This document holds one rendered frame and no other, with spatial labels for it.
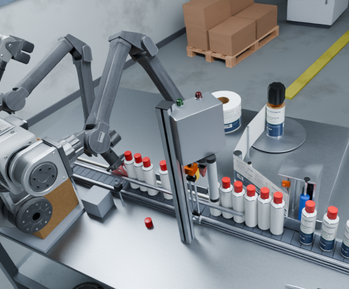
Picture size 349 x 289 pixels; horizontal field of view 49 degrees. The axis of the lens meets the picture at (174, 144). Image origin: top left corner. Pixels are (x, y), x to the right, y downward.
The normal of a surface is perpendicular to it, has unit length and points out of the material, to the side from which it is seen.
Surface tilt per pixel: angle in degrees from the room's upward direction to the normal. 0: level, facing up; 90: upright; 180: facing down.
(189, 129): 90
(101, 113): 60
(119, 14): 90
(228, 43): 90
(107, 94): 65
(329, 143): 0
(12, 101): 69
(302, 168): 0
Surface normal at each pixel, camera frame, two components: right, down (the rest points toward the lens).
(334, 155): -0.13, -0.78
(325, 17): -0.58, 0.56
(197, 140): 0.44, 0.51
